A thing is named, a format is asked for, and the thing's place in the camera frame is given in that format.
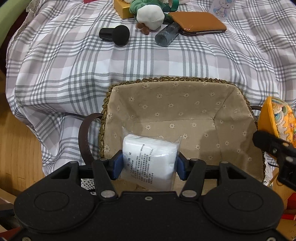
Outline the white cotton pad pack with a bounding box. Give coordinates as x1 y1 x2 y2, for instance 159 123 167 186
120 128 181 191

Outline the black mushroom-shaped sponge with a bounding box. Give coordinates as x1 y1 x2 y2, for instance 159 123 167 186
99 25 130 46

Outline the green sofa edge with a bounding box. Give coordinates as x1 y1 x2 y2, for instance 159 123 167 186
1 0 30 45

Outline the woven basket with floral liner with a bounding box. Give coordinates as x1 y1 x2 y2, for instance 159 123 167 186
78 77 265 181

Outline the clear dark plastic bottle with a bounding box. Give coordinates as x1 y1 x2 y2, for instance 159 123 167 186
154 22 181 47

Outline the green white plush toy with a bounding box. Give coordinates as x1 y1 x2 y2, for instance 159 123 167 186
125 0 181 35

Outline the brown leather wallet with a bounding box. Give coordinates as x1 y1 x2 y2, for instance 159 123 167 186
169 11 227 36

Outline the yellow cardboard box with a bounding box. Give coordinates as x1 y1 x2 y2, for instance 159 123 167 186
113 0 133 20

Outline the grey plaid tablecloth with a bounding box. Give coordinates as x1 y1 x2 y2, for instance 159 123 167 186
6 1 295 174

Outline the yellow embroidered pouch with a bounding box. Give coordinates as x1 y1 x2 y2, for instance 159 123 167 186
258 96 295 147

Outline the purple-lid cartoon bottle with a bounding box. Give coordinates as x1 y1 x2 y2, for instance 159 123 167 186
210 0 236 20

